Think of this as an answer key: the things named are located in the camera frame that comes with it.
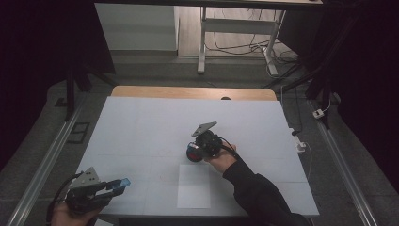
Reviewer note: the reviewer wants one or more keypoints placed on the blue stamp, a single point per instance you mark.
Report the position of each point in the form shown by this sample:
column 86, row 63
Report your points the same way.
column 122, row 183

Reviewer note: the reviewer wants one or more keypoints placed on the white plug adapter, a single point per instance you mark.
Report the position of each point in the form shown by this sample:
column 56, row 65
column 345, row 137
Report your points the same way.
column 299, row 142

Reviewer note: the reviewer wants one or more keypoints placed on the black curtain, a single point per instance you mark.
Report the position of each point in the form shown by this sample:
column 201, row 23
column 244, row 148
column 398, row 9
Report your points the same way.
column 370, row 62
column 37, row 56

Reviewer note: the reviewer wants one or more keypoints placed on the white power strip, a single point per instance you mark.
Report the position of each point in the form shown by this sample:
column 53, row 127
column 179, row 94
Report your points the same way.
column 318, row 113

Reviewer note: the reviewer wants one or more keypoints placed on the wooden table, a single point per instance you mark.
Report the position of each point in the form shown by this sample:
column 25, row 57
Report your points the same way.
column 175, row 92

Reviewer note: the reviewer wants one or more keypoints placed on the aluminium rail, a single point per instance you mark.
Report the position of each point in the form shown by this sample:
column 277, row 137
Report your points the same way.
column 342, row 166
column 44, row 169

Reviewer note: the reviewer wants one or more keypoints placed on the person's left hand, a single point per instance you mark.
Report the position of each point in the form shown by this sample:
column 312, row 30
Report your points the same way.
column 67, row 216

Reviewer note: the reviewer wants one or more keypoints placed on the white desk frame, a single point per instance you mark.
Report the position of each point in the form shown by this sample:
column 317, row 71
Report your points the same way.
column 238, row 26

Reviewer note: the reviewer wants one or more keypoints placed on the black stand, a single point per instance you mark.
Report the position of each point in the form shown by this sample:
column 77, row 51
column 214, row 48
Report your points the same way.
column 323, row 81
column 73, row 88

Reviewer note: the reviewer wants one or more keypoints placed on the person's right hand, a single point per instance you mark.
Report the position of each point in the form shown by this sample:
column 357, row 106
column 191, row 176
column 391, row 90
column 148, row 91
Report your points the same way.
column 221, row 160

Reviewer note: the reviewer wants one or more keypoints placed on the black table grommet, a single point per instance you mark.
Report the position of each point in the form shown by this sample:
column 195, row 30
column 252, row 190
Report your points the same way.
column 225, row 98

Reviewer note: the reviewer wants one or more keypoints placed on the white paper sheet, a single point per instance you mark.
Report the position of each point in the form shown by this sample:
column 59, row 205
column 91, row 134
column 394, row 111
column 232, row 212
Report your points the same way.
column 194, row 186

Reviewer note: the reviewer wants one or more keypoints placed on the white foam board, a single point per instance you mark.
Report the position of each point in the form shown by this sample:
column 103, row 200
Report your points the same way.
column 150, row 132

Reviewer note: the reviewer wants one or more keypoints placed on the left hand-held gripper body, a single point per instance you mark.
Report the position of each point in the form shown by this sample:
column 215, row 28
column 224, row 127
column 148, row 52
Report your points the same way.
column 84, row 196

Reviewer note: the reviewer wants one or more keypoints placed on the round red ink pad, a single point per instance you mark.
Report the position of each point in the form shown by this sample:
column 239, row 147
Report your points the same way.
column 194, row 155

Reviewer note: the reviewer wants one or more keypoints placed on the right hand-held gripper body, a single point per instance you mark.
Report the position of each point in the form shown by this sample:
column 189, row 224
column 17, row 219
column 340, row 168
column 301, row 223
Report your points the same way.
column 208, row 142

